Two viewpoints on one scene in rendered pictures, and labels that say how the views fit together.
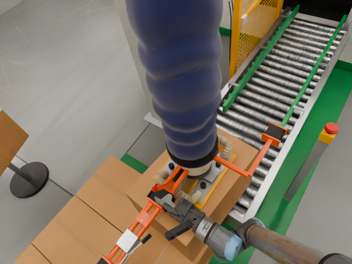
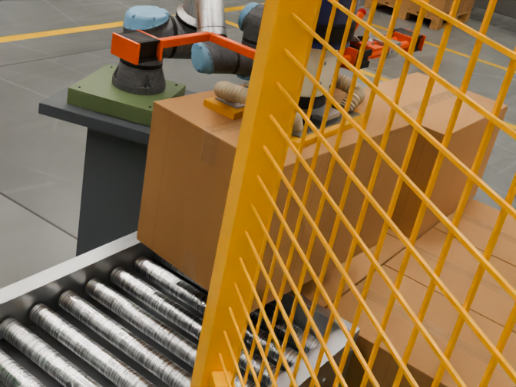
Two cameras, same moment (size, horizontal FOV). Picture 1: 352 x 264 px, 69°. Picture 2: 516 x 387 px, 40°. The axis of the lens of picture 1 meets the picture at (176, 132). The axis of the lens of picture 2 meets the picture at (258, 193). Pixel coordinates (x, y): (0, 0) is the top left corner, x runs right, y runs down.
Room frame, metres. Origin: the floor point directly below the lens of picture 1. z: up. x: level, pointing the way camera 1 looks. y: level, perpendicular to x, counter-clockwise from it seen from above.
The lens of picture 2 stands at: (2.27, -0.51, 1.69)
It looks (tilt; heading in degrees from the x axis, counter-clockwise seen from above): 26 degrees down; 166
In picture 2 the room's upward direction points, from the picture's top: 12 degrees clockwise
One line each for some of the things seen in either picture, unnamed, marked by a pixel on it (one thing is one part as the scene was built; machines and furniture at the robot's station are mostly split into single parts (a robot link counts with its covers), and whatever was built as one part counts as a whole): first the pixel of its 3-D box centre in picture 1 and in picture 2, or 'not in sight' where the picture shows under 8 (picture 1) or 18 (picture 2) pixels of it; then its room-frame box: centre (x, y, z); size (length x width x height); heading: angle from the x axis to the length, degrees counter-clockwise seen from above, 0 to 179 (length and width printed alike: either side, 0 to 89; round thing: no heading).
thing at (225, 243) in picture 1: (223, 241); (262, 22); (0.21, -0.09, 1.20); 0.12 x 0.09 x 0.10; 44
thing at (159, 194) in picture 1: (161, 197); (349, 54); (0.43, 0.12, 1.20); 0.10 x 0.08 x 0.06; 44
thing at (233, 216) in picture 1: (200, 196); (249, 278); (0.63, -0.07, 0.58); 0.70 x 0.03 x 0.06; 45
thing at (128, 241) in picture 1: (128, 241); (385, 47); (0.28, 0.28, 1.20); 0.07 x 0.07 x 0.04; 44
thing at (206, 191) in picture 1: (210, 175); (260, 92); (0.53, -0.12, 1.09); 0.34 x 0.10 x 0.05; 134
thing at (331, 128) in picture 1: (331, 129); not in sight; (0.68, -0.83, 1.02); 0.07 x 0.07 x 0.04
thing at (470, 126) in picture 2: not in sight; (415, 148); (-0.08, 0.65, 0.74); 0.60 x 0.40 x 0.40; 134
